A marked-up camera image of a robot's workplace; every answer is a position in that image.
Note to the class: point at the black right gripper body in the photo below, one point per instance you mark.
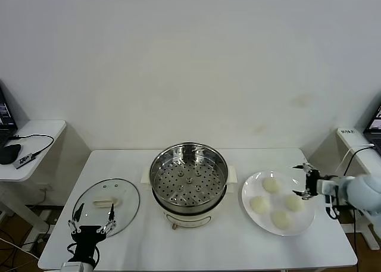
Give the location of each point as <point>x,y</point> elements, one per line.
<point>312,185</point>

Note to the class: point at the black computer mouse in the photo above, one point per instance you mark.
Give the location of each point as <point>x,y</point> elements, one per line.
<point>10,153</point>

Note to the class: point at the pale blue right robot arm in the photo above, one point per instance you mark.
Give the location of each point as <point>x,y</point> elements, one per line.
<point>363,188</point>

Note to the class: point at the white side table with label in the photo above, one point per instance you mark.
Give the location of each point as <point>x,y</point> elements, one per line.
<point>346,141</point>

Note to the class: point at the white round plate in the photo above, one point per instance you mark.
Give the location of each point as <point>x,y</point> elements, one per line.
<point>253,188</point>

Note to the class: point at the black usb drive with print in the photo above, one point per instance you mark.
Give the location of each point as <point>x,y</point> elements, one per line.
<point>23,161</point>

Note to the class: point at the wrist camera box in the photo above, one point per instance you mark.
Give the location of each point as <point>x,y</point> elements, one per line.
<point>71,267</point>
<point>324,187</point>

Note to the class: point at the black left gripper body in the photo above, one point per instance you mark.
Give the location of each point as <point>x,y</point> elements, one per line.
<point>86,239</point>

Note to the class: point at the stainless steel steamer basket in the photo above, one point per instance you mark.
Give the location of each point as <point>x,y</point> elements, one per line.
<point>190,153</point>

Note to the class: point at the black laptop showing camera view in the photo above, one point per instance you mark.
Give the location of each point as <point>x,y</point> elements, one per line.
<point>375,126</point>

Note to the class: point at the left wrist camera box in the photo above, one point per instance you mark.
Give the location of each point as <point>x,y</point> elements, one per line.
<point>71,267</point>

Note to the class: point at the white steamed baozi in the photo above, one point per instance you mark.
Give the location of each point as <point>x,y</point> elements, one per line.
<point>272,185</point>
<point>294,202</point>
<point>259,204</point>
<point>280,219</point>

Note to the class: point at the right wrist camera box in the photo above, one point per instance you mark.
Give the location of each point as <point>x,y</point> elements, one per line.
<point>324,187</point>

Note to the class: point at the cream electric cooking pot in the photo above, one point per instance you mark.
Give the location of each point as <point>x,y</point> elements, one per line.
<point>190,218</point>

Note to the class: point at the white side table with mouse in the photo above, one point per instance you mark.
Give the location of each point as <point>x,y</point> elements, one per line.
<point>38,129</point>

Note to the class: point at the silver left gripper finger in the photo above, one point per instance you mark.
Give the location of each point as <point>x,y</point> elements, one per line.
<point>110,223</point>
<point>75,224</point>

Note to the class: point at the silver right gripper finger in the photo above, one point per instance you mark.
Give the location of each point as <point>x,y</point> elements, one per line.
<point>306,195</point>
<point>309,170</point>

